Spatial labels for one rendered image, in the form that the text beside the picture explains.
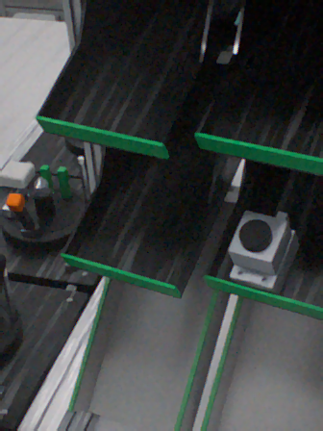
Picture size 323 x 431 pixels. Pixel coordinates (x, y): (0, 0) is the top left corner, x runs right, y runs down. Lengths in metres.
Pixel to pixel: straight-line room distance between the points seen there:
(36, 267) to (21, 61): 0.89
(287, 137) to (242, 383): 0.33
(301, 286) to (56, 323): 0.43
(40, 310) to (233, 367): 0.32
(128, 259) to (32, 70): 1.18
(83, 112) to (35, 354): 0.42
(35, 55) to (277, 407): 1.31
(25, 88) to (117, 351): 1.04
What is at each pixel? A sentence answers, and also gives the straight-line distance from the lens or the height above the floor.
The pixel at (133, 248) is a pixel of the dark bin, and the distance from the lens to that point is 0.91.
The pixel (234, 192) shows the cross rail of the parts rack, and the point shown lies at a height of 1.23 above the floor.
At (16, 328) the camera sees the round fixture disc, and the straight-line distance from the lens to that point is 1.17.
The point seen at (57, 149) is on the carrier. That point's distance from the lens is 1.53.
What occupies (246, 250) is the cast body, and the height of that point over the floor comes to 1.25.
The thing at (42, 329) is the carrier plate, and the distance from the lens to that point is 1.19.
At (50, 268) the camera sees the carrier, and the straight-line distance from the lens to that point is 1.28.
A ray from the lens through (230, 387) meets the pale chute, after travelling 1.00.
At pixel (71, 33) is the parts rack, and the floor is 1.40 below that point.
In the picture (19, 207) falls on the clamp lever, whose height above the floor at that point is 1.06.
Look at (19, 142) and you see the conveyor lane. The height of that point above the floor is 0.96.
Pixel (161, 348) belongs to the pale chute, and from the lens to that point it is 1.01.
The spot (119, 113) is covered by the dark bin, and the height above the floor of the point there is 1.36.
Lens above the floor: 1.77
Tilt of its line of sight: 37 degrees down
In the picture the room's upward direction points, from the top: 5 degrees counter-clockwise
